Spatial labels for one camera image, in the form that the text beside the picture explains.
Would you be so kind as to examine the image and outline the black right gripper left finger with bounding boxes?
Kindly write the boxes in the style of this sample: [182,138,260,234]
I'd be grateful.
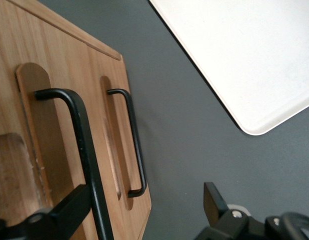
[0,184,93,240]

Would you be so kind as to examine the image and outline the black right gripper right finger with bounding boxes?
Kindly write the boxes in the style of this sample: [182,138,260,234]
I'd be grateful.
[194,181,253,240]

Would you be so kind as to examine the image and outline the wooden drawer with free handle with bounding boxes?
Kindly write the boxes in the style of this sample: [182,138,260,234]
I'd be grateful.
[86,44,153,240]

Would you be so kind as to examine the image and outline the beige rectangular tray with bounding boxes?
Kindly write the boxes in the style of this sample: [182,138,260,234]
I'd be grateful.
[148,0,309,137]

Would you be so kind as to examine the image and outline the wooden drawer with gripped handle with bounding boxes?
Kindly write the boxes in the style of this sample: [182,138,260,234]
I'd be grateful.
[0,0,113,240]

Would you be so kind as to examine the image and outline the wooden drawer cabinet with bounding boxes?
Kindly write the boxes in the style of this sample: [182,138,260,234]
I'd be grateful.
[18,0,153,240]

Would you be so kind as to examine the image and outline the black right arm wrist cable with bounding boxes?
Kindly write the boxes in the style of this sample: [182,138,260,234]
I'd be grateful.
[265,211,309,240]

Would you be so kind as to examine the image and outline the black metal drawer handle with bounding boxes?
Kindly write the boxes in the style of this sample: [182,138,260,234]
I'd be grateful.
[106,88,148,199]
[34,88,116,240]

